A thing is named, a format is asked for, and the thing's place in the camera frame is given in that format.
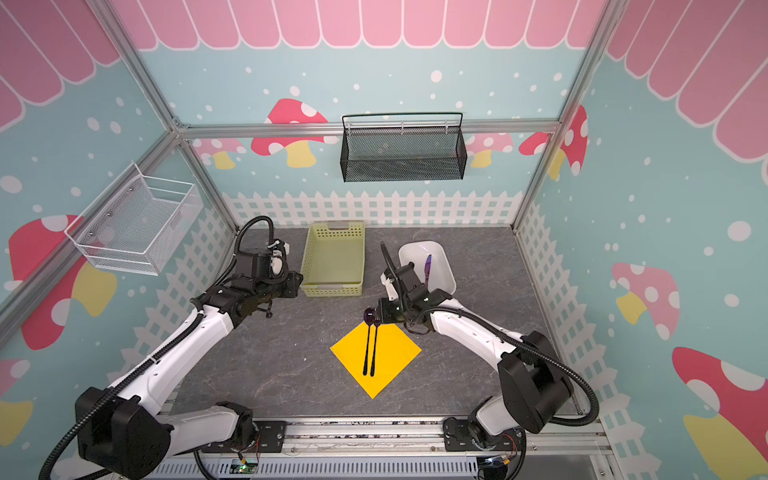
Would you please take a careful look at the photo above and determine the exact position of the yellow paper napkin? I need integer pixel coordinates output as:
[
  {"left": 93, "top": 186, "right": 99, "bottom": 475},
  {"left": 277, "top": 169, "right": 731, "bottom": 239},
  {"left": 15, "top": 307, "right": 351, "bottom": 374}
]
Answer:
[{"left": 330, "top": 322, "right": 421, "bottom": 399}]

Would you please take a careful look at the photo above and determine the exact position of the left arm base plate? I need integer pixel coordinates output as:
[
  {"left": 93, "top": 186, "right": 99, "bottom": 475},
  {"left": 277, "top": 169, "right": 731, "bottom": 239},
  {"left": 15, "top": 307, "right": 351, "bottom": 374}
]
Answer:
[{"left": 241, "top": 420, "right": 288, "bottom": 454}]

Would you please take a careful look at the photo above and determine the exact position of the purple spoon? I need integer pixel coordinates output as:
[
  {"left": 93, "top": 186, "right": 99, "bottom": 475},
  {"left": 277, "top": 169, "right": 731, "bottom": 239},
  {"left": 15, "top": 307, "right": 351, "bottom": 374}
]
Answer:
[{"left": 362, "top": 308, "right": 380, "bottom": 376}]

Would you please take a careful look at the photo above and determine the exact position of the white wire wall basket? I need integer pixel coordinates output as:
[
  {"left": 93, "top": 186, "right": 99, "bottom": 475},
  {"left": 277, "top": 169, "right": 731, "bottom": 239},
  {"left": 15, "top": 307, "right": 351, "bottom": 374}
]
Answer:
[{"left": 64, "top": 164, "right": 203, "bottom": 276}]

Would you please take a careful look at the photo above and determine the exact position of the white plastic tub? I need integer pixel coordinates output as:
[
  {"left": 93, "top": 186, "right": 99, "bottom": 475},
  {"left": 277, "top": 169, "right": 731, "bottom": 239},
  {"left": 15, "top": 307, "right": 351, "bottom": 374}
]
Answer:
[{"left": 398, "top": 241, "right": 457, "bottom": 295}]

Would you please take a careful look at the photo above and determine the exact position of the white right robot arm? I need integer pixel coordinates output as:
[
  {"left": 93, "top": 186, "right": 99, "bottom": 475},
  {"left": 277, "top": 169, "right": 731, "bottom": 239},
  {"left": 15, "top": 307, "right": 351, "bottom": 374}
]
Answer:
[{"left": 375, "top": 290, "right": 575, "bottom": 449}]

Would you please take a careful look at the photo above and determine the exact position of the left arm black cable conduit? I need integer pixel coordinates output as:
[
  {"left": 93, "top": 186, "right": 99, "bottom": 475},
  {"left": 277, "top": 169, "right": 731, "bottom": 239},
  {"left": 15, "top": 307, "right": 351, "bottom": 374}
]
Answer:
[{"left": 37, "top": 215, "right": 277, "bottom": 480}]

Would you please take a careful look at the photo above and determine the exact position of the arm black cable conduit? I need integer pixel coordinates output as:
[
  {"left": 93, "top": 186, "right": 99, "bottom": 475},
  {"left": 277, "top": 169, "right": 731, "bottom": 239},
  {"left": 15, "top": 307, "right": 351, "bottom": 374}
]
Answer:
[
  {"left": 37, "top": 215, "right": 277, "bottom": 480},
  {"left": 379, "top": 241, "right": 601, "bottom": 480}
]

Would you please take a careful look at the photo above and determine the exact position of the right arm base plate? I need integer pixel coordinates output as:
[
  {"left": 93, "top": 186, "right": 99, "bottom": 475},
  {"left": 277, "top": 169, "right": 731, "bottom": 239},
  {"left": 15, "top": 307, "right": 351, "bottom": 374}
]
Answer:
[{"left": 442, "top": 417, "right": 525, "bottom": 452}]

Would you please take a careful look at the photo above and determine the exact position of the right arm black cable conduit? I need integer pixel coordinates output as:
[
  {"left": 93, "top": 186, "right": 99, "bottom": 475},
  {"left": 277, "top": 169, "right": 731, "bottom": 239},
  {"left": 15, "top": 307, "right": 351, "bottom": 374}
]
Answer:
[{"left": 379, "top": 241, "right": 601, "bottom": 480}]

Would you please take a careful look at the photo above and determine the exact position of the green perforated plastic basket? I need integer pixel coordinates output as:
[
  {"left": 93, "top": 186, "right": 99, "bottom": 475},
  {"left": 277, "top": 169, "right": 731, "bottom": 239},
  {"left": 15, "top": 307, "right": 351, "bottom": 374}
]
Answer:
[{"left": 301, "top": 221, "right": 366, "bottom": 298}]

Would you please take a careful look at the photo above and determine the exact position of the purple fork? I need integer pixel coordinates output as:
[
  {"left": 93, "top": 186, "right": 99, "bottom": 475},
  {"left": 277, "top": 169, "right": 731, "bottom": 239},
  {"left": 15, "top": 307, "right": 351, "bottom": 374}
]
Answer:
[{"left": 369, "top": 320, "right": 381, "bottom": 377}]

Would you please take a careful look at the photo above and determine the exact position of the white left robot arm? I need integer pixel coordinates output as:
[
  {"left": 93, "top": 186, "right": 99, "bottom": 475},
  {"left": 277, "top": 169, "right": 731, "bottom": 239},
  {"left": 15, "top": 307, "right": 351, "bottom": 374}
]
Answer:
[{"left": 75, "top": 271, "right": 303, "bottom": 479}]

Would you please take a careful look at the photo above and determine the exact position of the purple knife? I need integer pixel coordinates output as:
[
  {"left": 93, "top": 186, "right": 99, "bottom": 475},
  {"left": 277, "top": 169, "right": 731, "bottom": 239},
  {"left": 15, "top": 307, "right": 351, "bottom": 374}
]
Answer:
[{"left": 423, "top": 254, "right": 432, "bottom": 290}]

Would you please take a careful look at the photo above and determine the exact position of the black mesh wall basket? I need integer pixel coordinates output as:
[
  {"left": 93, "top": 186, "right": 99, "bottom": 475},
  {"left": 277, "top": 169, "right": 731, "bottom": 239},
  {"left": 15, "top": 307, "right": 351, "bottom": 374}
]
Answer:
[{"left": 340, "top": 112, "right": 468, "bottom": 183}]

